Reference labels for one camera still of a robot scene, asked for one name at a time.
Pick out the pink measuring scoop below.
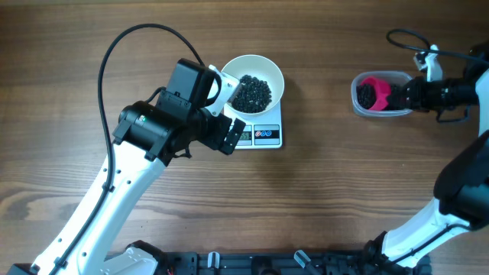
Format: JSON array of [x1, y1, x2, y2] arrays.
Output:
[[361, 76, 391, 112]]

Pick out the white digital kitchen scale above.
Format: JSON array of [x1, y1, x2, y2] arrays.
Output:
[[224, 102, 283, 150]]

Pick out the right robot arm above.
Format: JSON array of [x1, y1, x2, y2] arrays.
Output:
[[358, 43, 488, 274]]

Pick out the white bowl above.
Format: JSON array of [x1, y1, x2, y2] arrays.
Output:
[[222, 54, 285, 116]]

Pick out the left black cable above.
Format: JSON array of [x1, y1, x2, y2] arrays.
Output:
[[49, 23, 207, 275]]

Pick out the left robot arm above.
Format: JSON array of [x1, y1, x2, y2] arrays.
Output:
[[8, 59, 245, 274]]

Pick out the clear plastic bean container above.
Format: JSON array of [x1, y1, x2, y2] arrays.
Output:
[[351, 70, 413, 118]]

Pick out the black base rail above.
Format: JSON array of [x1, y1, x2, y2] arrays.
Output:
[[114, 239, 432, 275]]

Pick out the black beans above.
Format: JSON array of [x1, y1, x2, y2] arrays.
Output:
[[231, 75, 272, 114]]

